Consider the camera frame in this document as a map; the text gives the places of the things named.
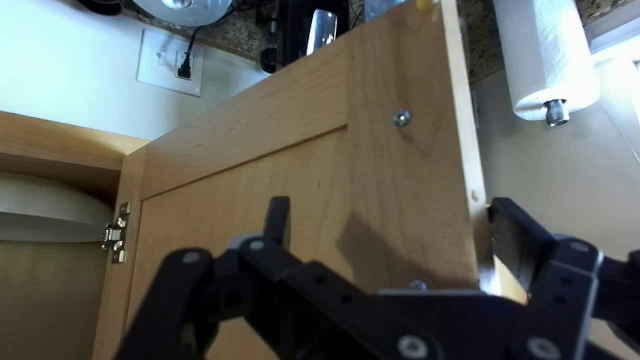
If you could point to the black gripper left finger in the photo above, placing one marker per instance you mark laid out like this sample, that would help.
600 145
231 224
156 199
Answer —
300 311

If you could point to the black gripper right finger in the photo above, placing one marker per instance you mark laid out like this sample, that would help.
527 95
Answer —
569 283

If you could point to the wooden cabinet door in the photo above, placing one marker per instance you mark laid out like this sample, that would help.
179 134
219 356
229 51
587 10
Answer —
372 141

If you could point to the metal cabinet door hinge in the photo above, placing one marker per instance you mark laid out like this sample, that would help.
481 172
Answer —
115 235

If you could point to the white ceramic bowl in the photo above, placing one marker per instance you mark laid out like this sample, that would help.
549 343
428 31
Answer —
46 210

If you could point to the white paper towel roll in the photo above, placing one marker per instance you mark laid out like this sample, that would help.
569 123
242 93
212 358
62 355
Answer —
549 65

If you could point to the black coffee machine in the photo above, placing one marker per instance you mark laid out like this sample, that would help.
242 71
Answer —
296 29

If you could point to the wooden wall cabinet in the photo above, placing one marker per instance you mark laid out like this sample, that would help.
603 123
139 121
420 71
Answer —
50 290

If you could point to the white wall power outlet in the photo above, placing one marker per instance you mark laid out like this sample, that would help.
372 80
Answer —
160 58

